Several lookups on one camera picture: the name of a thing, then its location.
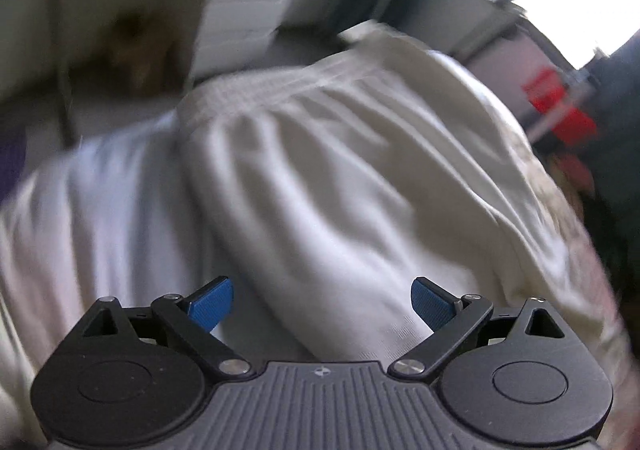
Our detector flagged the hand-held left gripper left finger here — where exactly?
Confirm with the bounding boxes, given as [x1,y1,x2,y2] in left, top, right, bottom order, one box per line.
[80,276,253,378]

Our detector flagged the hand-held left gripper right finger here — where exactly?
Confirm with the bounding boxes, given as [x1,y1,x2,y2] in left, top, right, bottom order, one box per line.
[389,277,568,378]

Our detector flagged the white pants with striped trim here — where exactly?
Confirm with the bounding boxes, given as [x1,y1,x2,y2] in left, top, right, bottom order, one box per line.
[175,22,626,366]

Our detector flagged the red bag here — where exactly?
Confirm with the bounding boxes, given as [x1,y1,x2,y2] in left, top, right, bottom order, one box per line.
[522,68,599,147]

